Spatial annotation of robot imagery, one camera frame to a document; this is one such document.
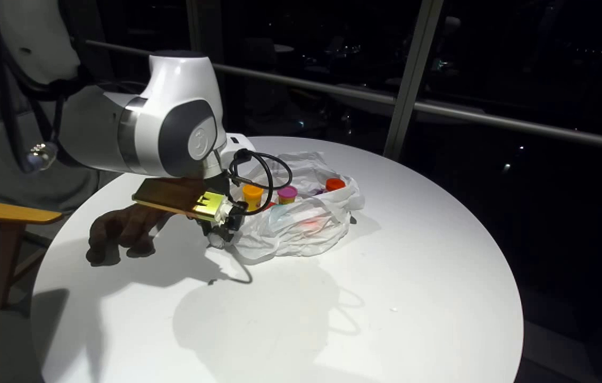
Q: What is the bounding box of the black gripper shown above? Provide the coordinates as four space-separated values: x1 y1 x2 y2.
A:
199 201 248 248

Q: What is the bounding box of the brown plush toy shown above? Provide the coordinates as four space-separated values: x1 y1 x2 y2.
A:
84 201 182 269

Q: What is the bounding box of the orange lid spice jar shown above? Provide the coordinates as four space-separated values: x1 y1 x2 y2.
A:
323 175 349 197

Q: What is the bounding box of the crumpled white plastic bag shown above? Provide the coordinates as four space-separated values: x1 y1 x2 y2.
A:
229 149 367 267

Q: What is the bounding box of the grey metal railing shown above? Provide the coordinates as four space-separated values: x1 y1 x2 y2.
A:
82 39 602 155

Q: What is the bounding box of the black camera cable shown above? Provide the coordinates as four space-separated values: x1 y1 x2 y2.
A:
226 147 296 217

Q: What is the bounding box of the cable with silver connector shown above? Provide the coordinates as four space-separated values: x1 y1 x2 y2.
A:
0 0 67 175

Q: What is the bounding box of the grey metal post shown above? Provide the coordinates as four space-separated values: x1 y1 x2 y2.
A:
383 0 447 158

